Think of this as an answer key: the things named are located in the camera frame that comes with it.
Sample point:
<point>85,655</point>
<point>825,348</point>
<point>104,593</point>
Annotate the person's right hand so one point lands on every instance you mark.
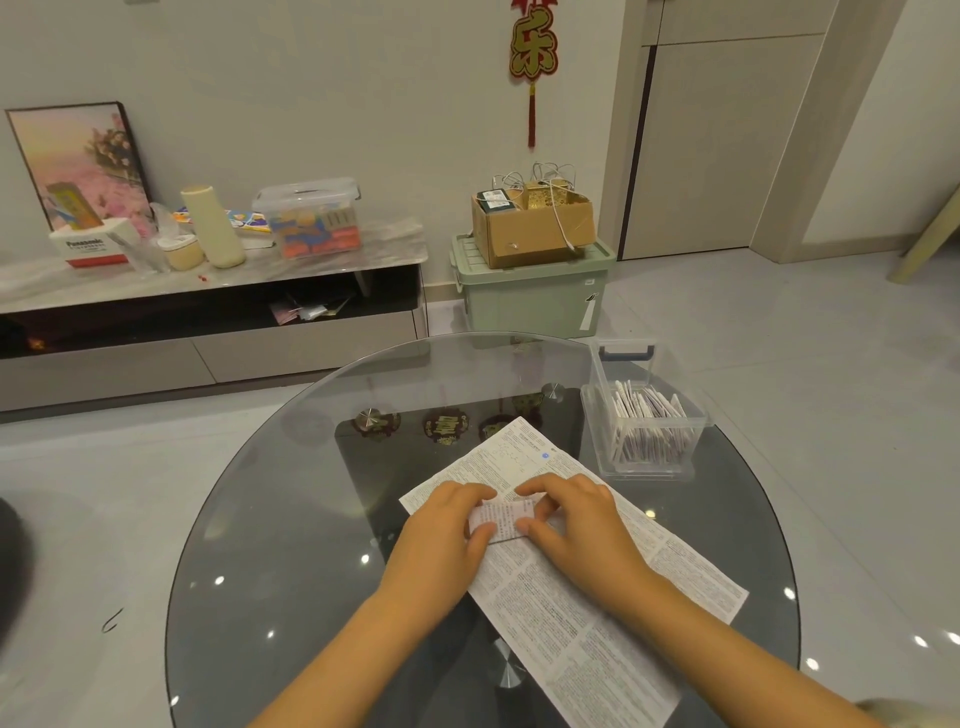
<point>589,544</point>

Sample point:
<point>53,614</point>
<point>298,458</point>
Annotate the person's left hand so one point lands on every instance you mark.
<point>431,547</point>

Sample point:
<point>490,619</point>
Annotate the person's left thumb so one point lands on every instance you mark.
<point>482,536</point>

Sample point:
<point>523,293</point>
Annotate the person's right thumb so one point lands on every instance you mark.
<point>538,534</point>

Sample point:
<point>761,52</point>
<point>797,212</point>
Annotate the small printed paper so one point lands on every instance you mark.
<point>501,519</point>

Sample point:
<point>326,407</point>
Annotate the person's right forearm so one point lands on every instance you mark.
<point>720,652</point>

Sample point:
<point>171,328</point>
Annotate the person's left forearm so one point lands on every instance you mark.
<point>352,660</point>

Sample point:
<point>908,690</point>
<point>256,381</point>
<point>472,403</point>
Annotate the large printed paper sheet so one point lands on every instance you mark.
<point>555,637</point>

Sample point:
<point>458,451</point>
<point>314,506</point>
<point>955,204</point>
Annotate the clear plastic storage box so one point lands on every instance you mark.
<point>600,442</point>

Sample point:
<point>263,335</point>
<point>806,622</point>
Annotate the row of white packets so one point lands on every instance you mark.
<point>649,427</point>

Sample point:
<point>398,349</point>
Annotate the white paper tag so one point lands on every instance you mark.
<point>589,315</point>

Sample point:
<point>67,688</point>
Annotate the green plastic storage bin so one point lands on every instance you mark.
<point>525,300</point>

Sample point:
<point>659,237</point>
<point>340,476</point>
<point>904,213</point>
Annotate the loose papers in cabinet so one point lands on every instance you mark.
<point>311,310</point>

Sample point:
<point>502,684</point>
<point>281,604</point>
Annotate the brown cardboard box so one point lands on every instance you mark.
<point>525,236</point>

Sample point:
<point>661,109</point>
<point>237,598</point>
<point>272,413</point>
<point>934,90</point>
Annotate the grey low cabinet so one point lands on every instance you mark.
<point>225,352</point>

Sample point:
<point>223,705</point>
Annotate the dark blue small box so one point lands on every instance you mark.
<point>497,201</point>

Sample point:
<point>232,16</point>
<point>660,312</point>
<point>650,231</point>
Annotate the gold patterned box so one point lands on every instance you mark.
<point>541,196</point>

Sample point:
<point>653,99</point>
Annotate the clear lidded storage container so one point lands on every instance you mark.
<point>315,225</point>

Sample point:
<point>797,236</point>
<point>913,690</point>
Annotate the cream cylindrical bottle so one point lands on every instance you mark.
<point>214,229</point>

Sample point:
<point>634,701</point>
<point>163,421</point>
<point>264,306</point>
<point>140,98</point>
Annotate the small yellowish lidded tub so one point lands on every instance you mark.
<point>182,253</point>

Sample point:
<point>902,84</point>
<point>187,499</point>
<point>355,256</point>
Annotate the beige door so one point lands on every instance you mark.
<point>720,150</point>

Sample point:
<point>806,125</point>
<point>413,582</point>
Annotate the clear plastic bag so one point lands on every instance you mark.
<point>146,251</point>

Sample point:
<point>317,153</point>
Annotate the dark round object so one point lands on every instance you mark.
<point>13,570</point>

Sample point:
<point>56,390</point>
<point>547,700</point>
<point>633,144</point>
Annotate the cream chair leg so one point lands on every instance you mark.
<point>926,244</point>

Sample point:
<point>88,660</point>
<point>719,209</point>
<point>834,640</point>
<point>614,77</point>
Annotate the red and gold hanging ornament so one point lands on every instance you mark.
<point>534,49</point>

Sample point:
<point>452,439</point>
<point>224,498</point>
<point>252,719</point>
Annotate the white and red tissue box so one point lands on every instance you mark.
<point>86,247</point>

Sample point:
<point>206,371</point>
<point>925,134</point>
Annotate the yellow printed carton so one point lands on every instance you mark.
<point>71,204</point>

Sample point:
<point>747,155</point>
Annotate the framed pink flower picture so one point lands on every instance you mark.
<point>67,150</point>

